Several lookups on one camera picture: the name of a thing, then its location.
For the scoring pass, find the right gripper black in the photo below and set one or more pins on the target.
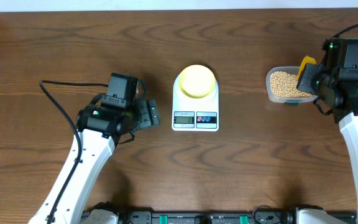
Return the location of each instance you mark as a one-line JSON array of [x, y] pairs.
[[304, 82]]

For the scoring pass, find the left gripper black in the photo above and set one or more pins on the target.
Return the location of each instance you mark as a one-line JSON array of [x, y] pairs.
[[148, 113]]

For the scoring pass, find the yellow measuring scoop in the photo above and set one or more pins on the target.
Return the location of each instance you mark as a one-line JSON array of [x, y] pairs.
[[306, 59]]

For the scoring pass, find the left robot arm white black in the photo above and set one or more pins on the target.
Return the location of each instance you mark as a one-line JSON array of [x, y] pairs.
[[97, 132]]

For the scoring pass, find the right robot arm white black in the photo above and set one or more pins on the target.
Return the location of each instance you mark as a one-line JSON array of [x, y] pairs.
[[341, 58]]

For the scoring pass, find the white digital kitchen scale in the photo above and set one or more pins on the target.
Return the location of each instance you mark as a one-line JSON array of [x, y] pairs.
[[195, 114]]

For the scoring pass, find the yellow plastic bowl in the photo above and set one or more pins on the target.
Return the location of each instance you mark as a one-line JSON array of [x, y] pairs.
[[196, 81]]

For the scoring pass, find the clear plastic bean container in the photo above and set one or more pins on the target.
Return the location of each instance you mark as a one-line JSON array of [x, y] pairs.
[[291, 70]]

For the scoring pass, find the pile of soybeans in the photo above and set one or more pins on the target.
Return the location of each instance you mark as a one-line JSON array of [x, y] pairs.
[[284, 84]]

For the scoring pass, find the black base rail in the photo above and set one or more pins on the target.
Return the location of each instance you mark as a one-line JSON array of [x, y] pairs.
[[261, 216]]

